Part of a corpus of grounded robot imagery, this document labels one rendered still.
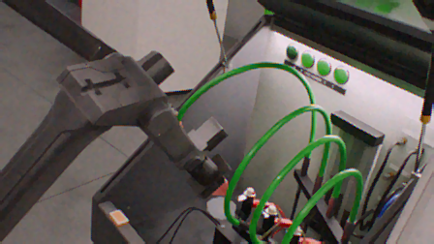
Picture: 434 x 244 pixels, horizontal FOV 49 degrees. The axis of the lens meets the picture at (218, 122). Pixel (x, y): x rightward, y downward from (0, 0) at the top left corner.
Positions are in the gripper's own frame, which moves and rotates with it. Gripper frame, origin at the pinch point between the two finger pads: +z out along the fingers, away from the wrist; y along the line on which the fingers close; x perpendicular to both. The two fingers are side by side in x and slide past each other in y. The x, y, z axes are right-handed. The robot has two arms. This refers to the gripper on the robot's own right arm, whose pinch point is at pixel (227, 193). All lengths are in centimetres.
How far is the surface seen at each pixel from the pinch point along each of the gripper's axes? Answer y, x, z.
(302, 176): 17.4, 3.1, 17.3
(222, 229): -7.9, 1.0, 9.7
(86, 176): -76, 174, 77
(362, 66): 45.4, -0.3, -2.2
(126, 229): -26.5, 10.4, -4.0
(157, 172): -13.5, 27.5, 1.6
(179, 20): 42, 282, 89
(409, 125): 43.2, -13.9, 9.0
